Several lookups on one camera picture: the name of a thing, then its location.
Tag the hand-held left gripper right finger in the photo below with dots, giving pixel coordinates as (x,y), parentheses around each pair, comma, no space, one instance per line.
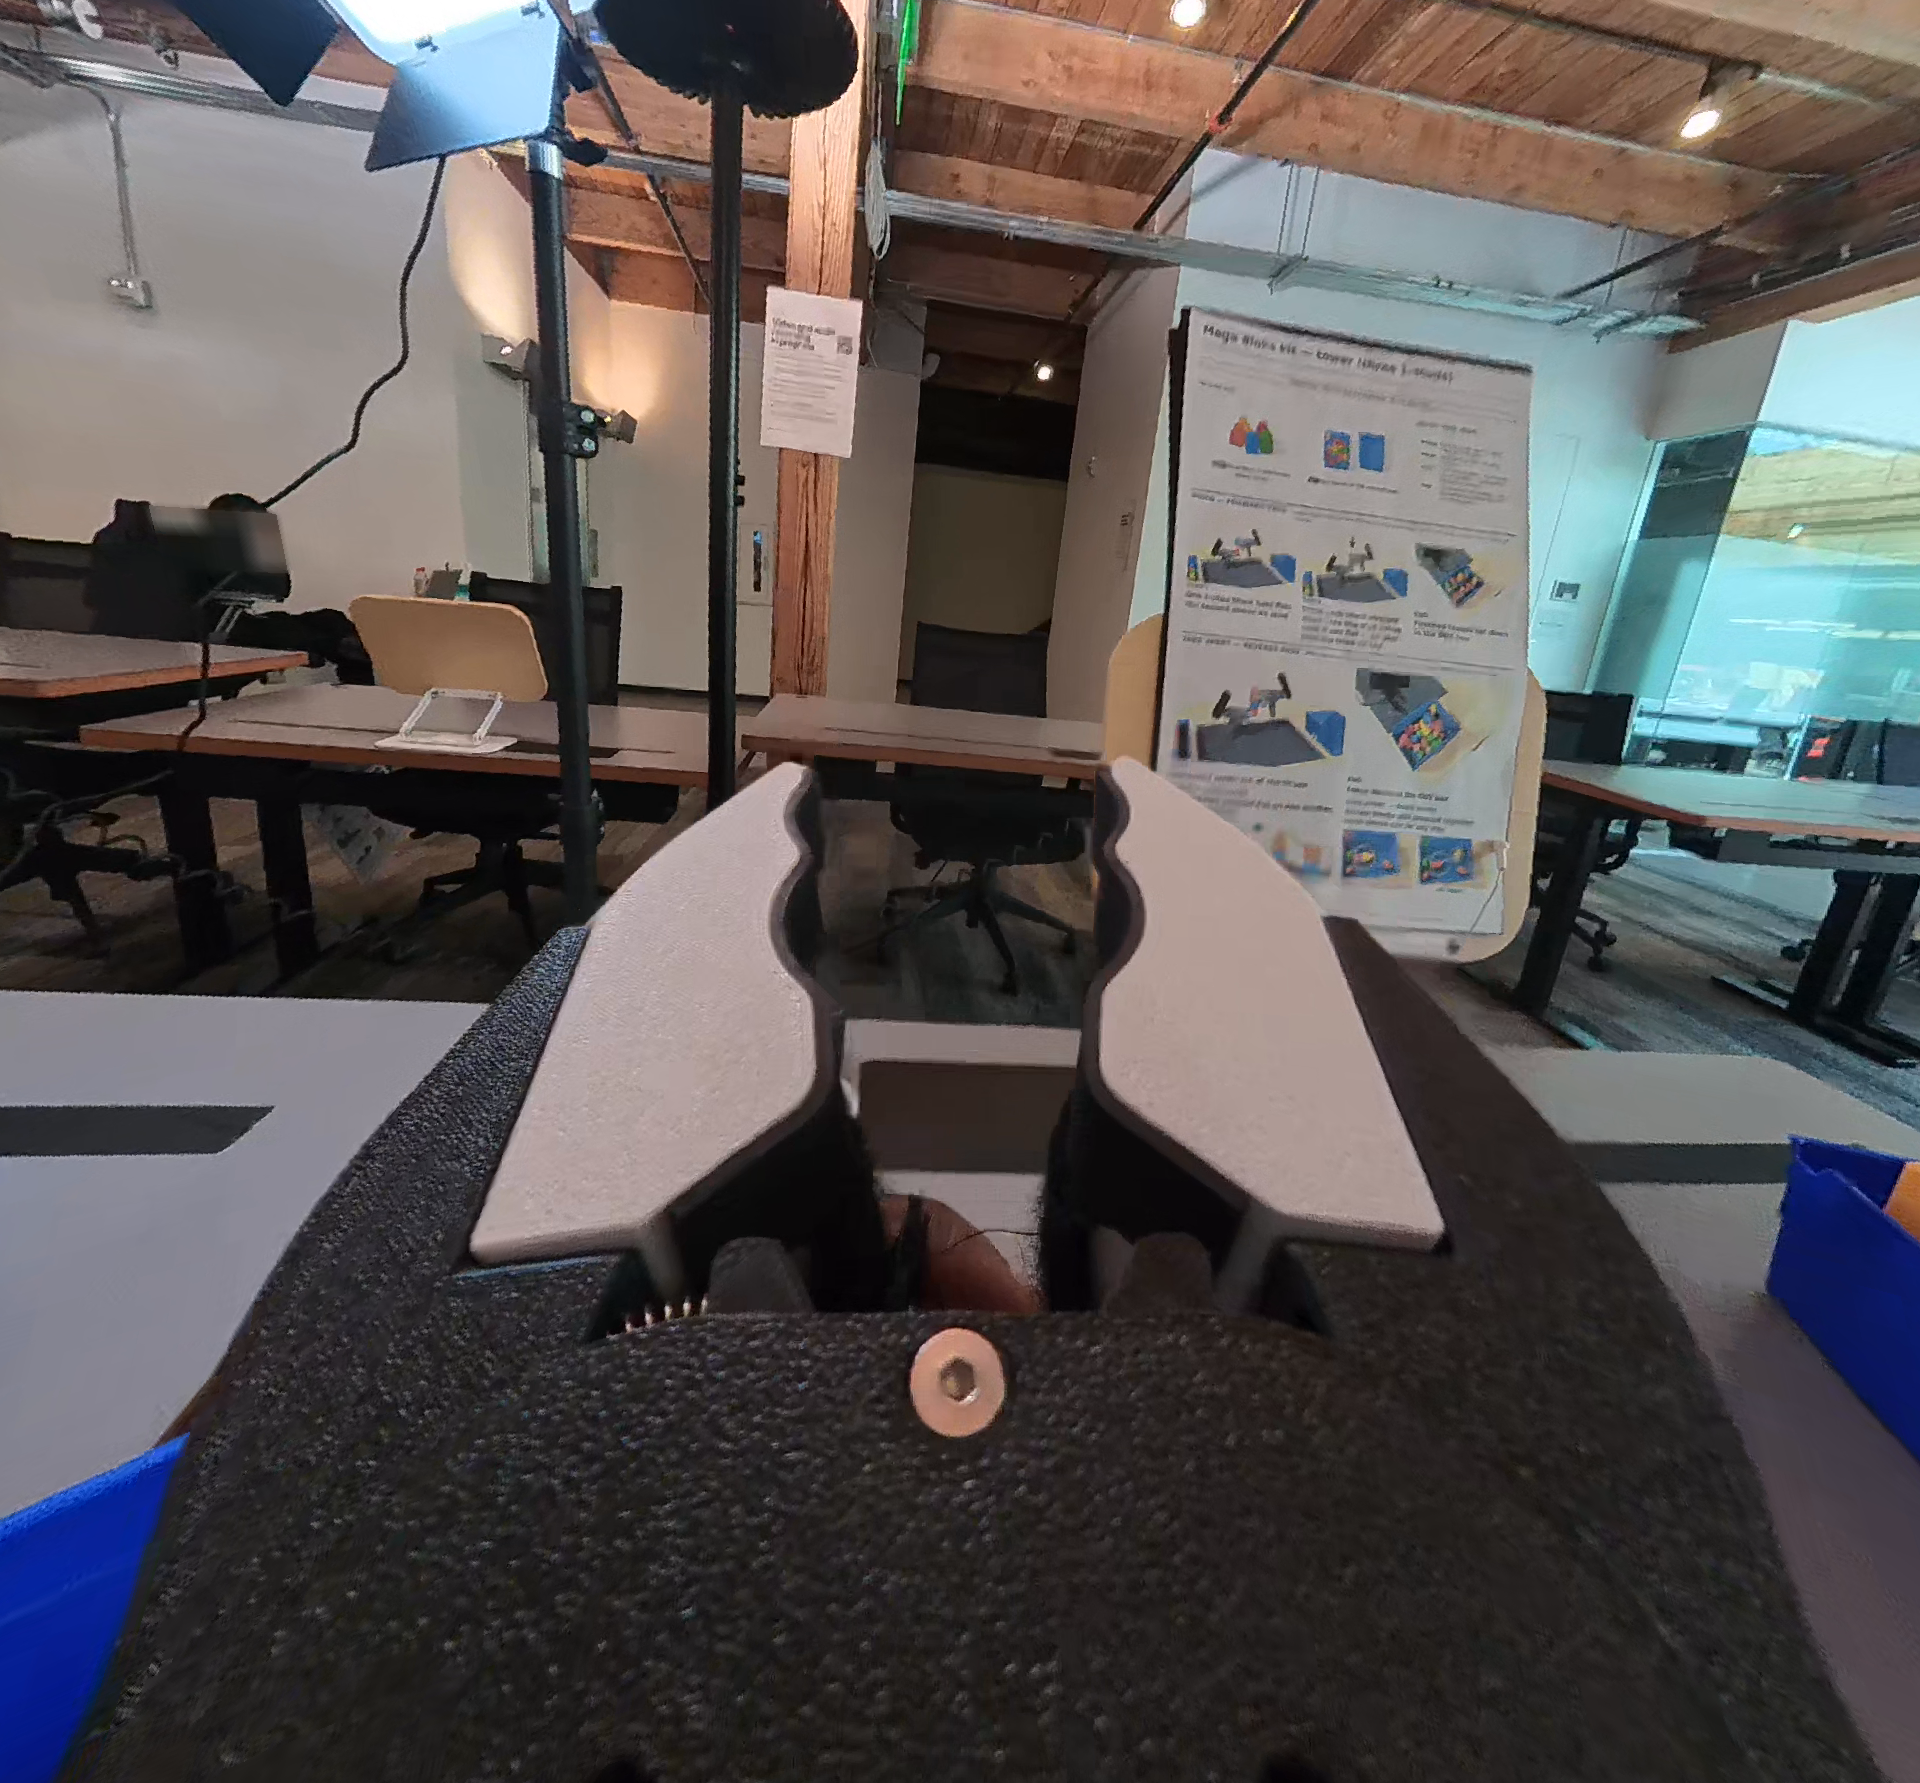
(1246,1049)

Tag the black boom pole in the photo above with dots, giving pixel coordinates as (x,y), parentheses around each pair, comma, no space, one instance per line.
(1276,43)

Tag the instruction poster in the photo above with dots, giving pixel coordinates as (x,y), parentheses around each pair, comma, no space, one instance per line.
(1350,613)

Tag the wooden post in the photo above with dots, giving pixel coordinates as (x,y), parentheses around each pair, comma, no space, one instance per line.
(818,208)

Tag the wood-edged office table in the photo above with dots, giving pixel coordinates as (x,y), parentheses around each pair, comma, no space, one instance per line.
(106,657)
(331,734)
(1725,802)
(931,725)

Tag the clear acrylic stand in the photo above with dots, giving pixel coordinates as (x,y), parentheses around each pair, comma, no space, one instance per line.
(447,722)

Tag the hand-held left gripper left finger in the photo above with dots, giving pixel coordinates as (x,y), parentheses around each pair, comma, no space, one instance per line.
(660,1049)

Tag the blue plastic bin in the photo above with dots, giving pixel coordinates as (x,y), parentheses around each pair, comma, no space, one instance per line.
(1838,1257)
(74,1620)

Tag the black light stand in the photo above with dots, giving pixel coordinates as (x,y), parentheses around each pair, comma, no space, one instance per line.
(563,539)

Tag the white paper sign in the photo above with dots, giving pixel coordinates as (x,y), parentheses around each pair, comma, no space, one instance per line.
(810,373)

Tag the black round-topped stand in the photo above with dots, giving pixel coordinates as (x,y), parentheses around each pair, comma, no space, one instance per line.
(728,12)

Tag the orange mega block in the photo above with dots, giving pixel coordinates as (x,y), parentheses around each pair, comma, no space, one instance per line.
(1907,1203)

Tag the black office chair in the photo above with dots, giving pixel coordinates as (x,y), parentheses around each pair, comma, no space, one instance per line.
(1589,734)
(976,672)
(61,822)

